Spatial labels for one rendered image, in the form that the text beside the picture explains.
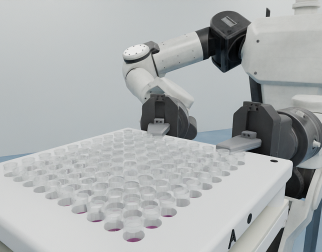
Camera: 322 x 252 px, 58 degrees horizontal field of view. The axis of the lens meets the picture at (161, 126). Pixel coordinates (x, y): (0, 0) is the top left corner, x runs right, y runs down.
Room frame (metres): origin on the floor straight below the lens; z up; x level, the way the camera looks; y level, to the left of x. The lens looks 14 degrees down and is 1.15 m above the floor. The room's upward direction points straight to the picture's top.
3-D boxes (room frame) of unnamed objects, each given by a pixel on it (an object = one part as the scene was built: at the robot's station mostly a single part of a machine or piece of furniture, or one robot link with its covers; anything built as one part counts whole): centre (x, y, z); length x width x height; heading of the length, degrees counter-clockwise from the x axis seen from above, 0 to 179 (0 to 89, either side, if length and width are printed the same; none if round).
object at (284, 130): (0.40, -0.16, 1.03); 0.12 x 0.10 x 0.13; 134
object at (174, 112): (0.49, 0.00, 1.03); 0.12 x 0.10 x 0.13; 174
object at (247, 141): (0.33, -0.09, 1.05); 0.06 x 0.03 x 0.02; 134
